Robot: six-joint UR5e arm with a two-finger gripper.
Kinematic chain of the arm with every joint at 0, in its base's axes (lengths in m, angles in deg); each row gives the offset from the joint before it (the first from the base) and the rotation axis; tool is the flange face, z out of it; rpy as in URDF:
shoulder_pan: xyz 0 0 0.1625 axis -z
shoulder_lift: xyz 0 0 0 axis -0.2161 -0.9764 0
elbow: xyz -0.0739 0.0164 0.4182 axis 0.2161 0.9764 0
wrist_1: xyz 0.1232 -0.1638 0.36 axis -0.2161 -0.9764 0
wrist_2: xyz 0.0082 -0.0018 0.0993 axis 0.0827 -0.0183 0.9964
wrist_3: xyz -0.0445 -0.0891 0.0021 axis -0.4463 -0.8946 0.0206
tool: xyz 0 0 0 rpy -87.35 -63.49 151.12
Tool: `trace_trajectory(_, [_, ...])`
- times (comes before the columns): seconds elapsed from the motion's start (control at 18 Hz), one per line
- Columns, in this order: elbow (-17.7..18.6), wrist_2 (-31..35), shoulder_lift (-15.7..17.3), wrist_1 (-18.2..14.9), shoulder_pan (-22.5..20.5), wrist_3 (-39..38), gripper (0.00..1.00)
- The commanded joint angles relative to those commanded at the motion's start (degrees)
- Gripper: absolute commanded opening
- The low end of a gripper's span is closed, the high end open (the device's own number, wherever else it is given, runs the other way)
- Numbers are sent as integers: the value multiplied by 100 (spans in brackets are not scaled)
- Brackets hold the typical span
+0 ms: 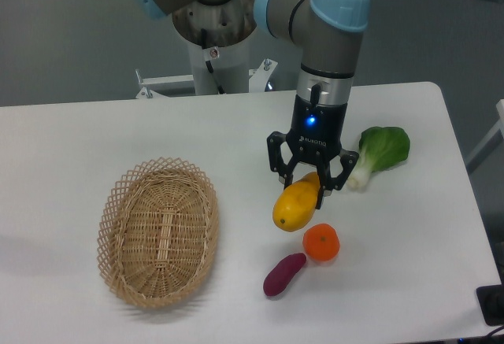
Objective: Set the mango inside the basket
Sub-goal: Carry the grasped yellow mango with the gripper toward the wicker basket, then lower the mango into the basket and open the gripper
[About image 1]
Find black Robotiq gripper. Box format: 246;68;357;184
265;92;360;210

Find yellow mango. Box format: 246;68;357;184
272;172;320;232

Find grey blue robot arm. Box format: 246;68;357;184
136;0;370;200

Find woven wicker basket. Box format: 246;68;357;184
97;157;219;309

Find orange tangerine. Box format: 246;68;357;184
302;224;340;262

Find green bok choy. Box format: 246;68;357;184
346;127;410;190

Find purple sweet potato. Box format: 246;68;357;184
263;253;307;297

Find white furniture at right edge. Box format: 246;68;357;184
465;99;503;174

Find black device at table edge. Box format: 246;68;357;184
476;284;503;327

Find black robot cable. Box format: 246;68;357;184
199;28;226;95

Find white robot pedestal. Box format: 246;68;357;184
135;0;278;99

